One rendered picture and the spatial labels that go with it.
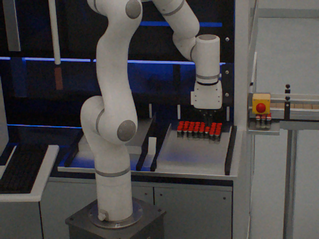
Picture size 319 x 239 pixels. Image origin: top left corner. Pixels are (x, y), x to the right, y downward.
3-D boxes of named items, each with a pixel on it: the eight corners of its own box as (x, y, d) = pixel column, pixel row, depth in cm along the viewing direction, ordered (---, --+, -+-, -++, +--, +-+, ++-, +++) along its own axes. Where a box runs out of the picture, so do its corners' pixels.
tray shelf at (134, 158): (88, 120, 324) (88, 116, 323) (244, 126, 312) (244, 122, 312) (57, 171, 281) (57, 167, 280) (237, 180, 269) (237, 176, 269)
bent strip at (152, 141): (149, 150, 291) (149, 136, 288) (156, 150, 290) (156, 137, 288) (143, 166, 278) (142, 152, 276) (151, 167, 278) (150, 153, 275)
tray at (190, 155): (170, 130, 307) (170, 123, 305) (231, 133, 302) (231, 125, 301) (156, 168, 276) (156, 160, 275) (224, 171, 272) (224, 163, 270)
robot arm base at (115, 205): (119, 236, 239) (116, 188, 231) (77, 218, 249) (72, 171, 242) (154, 211, 252) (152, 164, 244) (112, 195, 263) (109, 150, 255)
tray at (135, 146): (98, 116, 322) (98, 109, 321) (155, 118, 318) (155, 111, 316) (79, 151, 292) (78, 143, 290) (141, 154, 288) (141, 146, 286)
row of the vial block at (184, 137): (177, 137, 300) (177, 127, 298) (220, 139, 297) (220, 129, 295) (176, 140, 298) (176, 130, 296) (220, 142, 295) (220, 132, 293)
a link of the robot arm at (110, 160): (106, 180, 235) (101, 114, 225) (78, 160, 249) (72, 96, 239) (137, 169, 242) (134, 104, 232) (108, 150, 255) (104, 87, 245)
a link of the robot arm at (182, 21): (142, 6, 242) (184, 64, 262) (170, 16, 230) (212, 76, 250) (159, -13, 244) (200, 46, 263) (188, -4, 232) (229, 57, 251)
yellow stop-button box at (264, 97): (252, 107, 306) (253, 91, 303) (269, 107, 305) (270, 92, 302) (252, 114, 300) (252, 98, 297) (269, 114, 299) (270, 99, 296)
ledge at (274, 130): (250, 120, 317) (250, 116, 317) (279, 121, 315) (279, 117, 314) (248, 134, 305) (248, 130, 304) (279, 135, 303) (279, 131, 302)
